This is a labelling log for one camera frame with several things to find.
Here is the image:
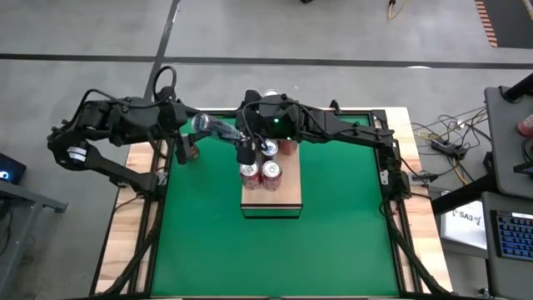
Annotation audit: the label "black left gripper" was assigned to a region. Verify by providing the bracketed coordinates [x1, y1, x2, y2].
[160, 102, 213, 164]

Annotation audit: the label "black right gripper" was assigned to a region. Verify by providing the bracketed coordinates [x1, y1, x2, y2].
[236, 89, 311, 166]

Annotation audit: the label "slim green can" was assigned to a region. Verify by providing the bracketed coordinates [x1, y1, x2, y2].
[191, 112, 243, 142]

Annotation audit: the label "slim blue silver can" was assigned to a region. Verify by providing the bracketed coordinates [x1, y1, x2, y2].
[260, 139, 279, 162]

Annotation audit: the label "red Fanta can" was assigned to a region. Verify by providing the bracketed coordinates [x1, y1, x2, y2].
[278, 139, 299, 158]

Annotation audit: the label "red Coca-Cola can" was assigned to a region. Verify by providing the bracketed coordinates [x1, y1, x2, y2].
[239, 160, 262, 192]

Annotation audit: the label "red Coke can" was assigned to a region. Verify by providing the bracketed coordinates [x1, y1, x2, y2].
[261, 160, 283, 193]

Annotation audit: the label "grey metal stand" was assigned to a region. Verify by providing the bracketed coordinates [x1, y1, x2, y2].
[0, 178, 69, 300]

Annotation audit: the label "grey power adapter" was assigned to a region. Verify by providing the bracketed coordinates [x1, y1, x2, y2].
[410, 172, 438, 185]

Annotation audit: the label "black device blue light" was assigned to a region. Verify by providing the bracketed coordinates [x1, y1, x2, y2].
[0, 152, 27, 187]

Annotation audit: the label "black desk leg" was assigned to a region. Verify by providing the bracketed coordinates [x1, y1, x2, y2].
[431, 172, 496, 216]

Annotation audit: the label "white SA3 sign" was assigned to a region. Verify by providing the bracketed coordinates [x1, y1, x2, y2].
[440, 201, 488, 251]

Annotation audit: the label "grey desk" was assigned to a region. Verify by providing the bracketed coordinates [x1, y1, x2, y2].
[484, 85, 533, 199]

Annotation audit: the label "black pole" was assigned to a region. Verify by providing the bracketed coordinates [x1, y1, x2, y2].
[501, 72, 533, 103]

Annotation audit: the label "red pink desk object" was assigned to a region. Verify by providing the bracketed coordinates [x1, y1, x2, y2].
[516, 112, 533, 138]

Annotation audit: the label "computer keyboard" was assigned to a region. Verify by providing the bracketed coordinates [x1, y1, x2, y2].
[481, 191, 533, 300]

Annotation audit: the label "black floor mat orange stripes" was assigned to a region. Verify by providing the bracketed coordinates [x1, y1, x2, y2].
[474, 0, 533, 49]

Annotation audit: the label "backlit black keyboard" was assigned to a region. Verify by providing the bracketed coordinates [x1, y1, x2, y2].
[490, 209, 533, 263]

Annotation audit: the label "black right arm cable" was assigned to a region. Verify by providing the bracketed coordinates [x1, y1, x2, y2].
[240, 99, 270, 152]

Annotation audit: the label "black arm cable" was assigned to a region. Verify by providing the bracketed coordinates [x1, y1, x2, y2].
[152, 65, 179, 104]
[240, 99, 270, 152]

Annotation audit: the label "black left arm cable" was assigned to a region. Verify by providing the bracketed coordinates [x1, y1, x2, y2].
[152, 65, 179, 104]

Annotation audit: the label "wooden shelf black metal frame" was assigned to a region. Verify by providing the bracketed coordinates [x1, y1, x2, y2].
[240, 99, 304, 221]

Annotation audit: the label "black metal rig frame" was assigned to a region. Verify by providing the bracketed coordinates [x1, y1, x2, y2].
[89, 106, 455, 300]

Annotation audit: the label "yellow floor cable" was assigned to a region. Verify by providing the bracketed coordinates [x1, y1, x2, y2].
[386, 0, 407, 20]

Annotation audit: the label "tangled floor cables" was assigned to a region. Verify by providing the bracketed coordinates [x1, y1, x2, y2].
[410, 106, 495, 187]

